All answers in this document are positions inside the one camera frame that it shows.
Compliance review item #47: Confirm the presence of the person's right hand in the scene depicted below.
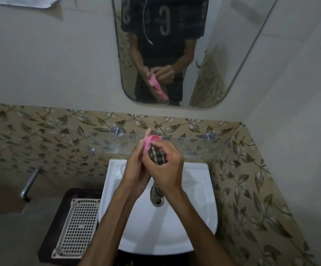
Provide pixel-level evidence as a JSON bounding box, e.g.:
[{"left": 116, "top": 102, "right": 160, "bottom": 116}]
[{"left": 141, "top": 140, "right": 185, "bottom": 198}]

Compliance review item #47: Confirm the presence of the person's left hand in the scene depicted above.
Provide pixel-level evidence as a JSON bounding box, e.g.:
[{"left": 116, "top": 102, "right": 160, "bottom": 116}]
[{"left": 121, "top": 129, "right": 153, "bottom": 199}]

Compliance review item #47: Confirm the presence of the checkered cleaning cloth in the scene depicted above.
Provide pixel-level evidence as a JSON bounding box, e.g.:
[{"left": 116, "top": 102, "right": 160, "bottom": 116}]
[{"left": 148, "top": 146, "right": 167, "bottom": 205}]

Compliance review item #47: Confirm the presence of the white wash basin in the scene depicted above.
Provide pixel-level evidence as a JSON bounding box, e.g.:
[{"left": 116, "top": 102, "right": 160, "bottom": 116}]
[{"left": 98, "top": 159, "right": 218, "bottom": 256}]

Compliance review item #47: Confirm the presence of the pink soap dish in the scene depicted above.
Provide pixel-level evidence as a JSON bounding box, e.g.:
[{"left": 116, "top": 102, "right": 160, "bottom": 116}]
[{"left": 139, "top": 134, "right": 163, "bottom": 159}]

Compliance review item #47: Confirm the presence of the person's right forearm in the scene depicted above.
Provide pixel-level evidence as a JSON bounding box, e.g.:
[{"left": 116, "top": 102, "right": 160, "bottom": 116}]
[{"left": 166, "top": 190, "right": 236, "bottom": 266}]

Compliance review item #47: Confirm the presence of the person's left forearm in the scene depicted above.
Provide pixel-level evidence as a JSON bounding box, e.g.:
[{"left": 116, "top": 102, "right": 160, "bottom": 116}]
[{"left": 78, "top": 188, "right": 139, "bottom": 266}]

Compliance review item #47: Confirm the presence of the metal sink drain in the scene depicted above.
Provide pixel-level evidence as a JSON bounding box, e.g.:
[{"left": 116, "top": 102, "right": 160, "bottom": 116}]
[{"left": 150, "top": 191, "right": 164, "bottom": 207}]

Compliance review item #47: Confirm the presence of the clear glass shelf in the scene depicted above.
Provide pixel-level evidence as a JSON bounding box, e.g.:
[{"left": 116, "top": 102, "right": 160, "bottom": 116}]
[{"left": 88, "top": 133, "right": 234, "bottom": 161}]

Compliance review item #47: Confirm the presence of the white plastic perforated basket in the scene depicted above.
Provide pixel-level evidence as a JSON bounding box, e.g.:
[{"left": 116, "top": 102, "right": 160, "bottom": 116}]
[{"left": 52, "top": 198, "right": 101, "bottom": 259}]

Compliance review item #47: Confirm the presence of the dark stool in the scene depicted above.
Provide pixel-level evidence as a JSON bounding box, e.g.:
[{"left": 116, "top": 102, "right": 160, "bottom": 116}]
[{"left": 38, "top": 188, "right": 105, "bottom": 266}]

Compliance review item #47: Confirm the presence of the torn white paper sheet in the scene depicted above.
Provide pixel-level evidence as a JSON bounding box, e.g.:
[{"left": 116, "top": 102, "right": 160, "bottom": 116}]
[{"left": 0, "top": 0, "right": 63, "bottom": 8}]

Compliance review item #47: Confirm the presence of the chrome wall tap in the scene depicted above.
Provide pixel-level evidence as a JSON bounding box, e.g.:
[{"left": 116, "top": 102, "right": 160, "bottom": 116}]
[{"left": 20, "top": 167, "right": 43, "bottom": 202}]

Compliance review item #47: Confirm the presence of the rounded wall mirror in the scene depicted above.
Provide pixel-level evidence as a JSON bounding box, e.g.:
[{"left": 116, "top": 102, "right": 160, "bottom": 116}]
[{"left": 111, "top": 0, "right": 280, "bottom": 109}]

